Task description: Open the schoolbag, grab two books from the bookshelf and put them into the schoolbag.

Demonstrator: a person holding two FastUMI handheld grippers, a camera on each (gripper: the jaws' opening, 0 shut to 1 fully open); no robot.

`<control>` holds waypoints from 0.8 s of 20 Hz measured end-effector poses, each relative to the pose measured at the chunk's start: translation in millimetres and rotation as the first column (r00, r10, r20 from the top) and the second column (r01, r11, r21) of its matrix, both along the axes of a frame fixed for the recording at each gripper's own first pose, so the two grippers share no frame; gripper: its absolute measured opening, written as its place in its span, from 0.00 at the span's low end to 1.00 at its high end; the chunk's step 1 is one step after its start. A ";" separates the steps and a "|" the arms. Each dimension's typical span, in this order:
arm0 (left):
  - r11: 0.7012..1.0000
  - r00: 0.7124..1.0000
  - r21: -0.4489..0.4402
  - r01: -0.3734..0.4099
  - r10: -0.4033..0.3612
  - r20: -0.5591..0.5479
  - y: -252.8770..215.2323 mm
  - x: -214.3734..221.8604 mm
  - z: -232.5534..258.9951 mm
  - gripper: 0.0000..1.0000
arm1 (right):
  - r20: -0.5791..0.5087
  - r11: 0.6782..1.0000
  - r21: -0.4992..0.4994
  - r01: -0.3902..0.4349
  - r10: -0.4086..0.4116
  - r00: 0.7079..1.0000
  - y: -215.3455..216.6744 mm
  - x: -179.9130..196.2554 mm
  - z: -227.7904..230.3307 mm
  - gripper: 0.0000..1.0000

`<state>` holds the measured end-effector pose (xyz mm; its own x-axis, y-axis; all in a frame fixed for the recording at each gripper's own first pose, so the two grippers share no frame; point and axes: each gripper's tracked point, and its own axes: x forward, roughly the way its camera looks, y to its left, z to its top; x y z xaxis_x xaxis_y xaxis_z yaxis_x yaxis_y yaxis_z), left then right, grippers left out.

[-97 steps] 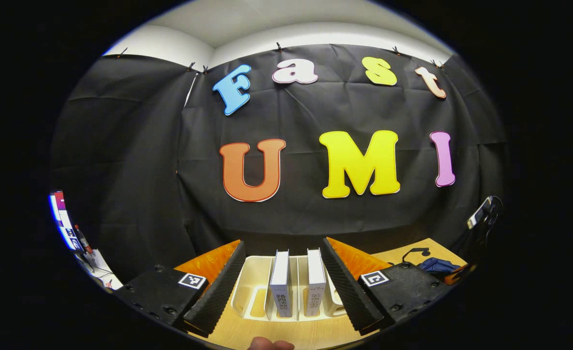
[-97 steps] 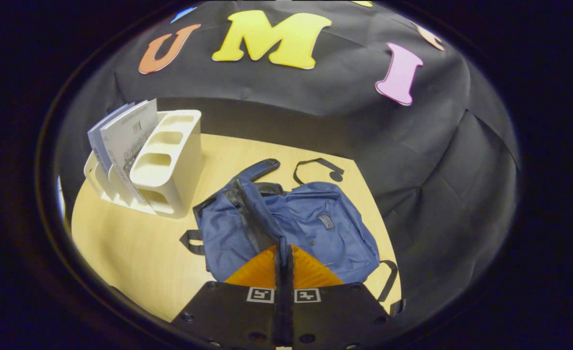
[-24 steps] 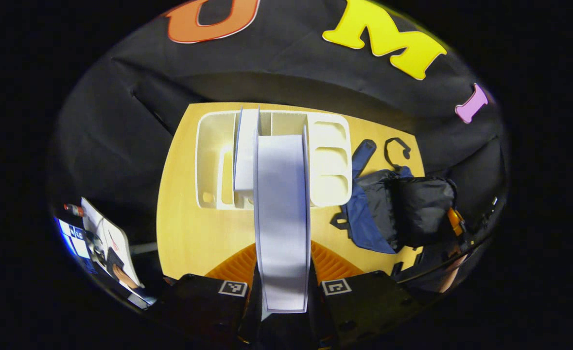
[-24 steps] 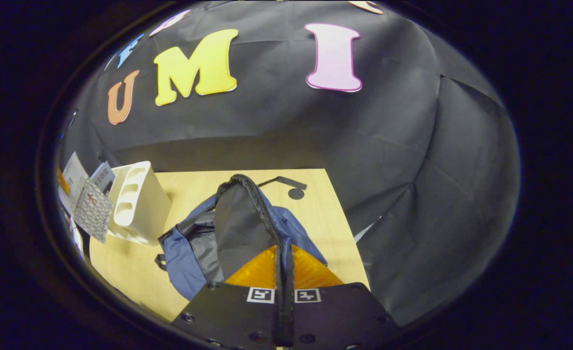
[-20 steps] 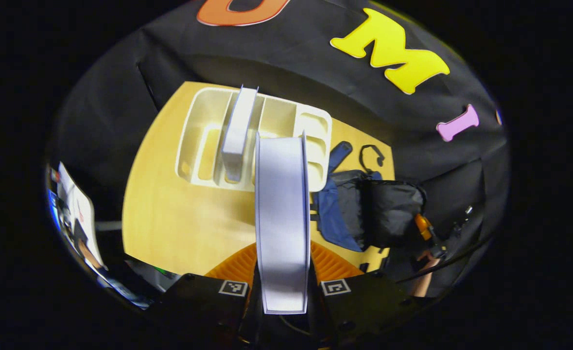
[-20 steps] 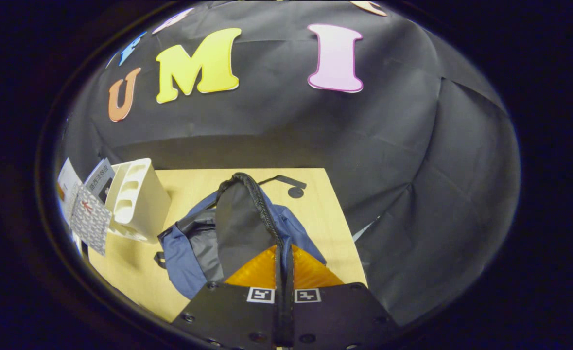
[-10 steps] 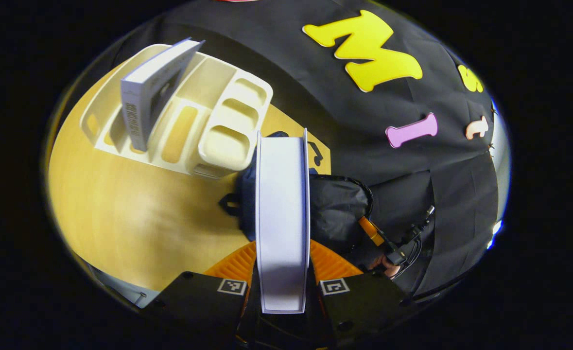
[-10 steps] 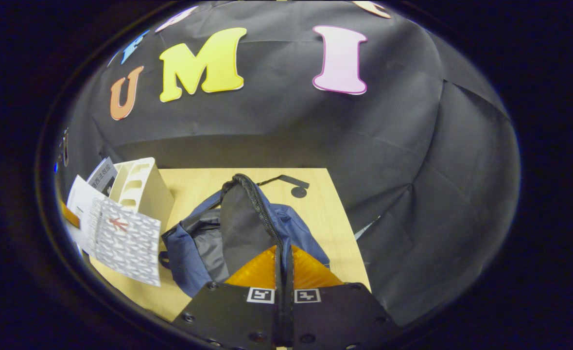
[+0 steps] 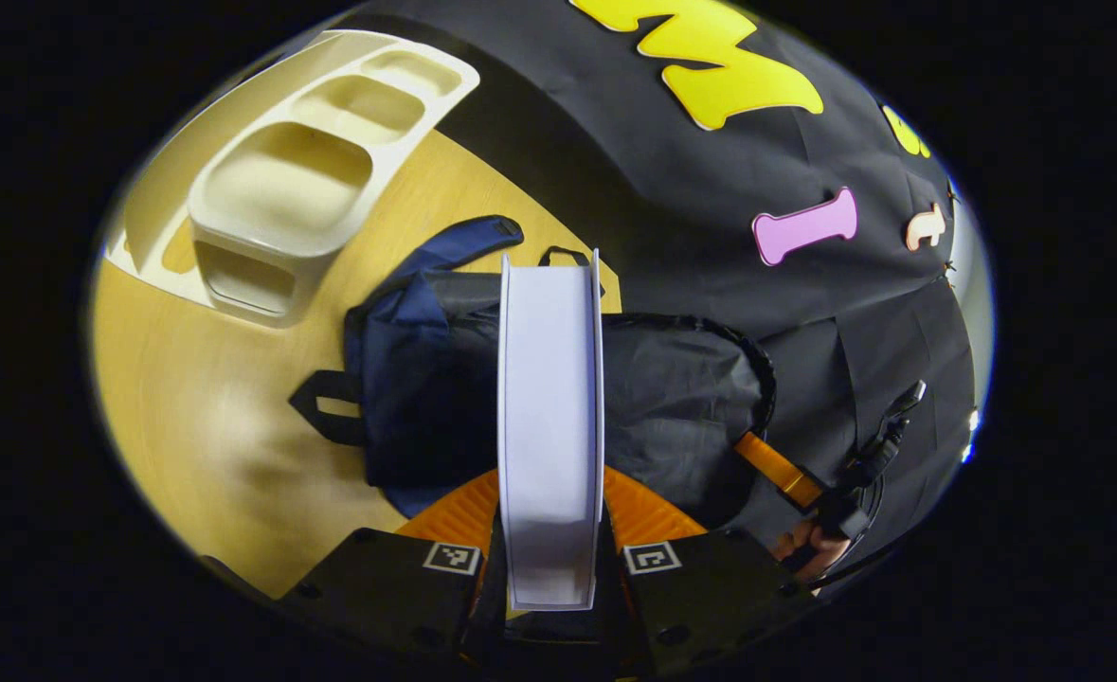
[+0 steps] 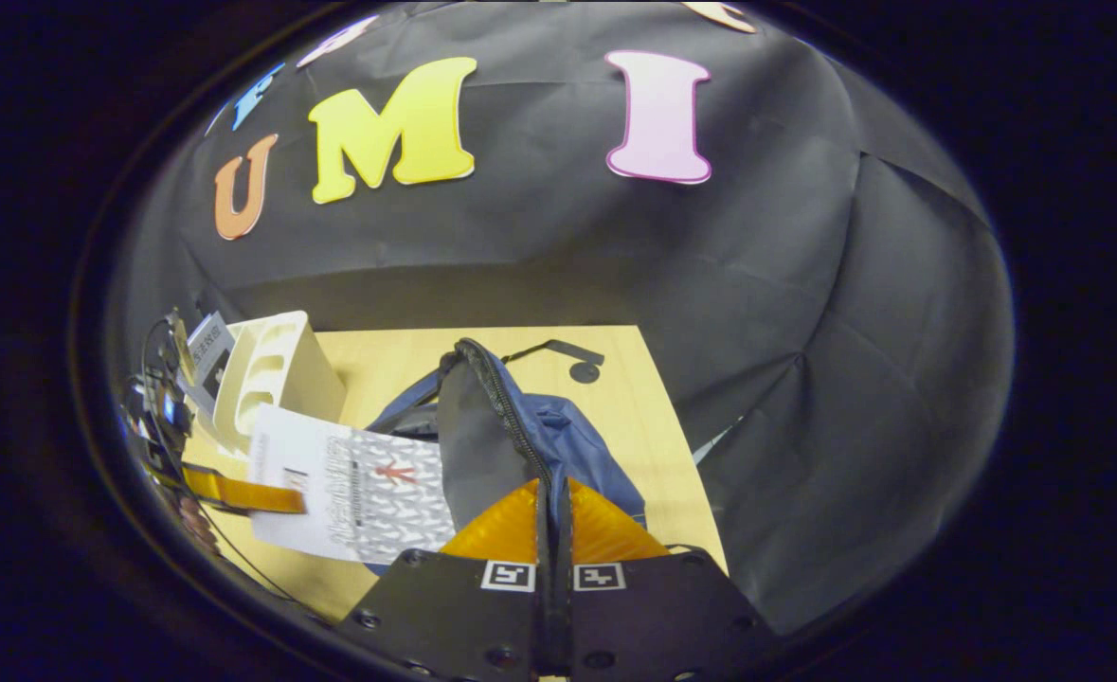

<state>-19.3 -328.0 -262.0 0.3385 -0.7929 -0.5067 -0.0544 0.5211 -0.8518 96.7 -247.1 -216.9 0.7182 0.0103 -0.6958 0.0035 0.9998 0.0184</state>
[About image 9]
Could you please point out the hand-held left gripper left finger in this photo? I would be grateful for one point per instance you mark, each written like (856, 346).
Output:
(378, 587)

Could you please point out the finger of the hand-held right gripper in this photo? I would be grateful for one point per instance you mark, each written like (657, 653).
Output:
(778, 469)

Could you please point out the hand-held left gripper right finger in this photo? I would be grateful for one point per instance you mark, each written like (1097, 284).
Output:
(710, 597)

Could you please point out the navy blue schoolbag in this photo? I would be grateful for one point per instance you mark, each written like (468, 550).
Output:
(681, 407)

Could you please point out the white cover book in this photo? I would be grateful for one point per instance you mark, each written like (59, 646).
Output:
(550, 426)

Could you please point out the white plastic bookshelf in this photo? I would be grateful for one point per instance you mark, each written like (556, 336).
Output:
(283, 180)

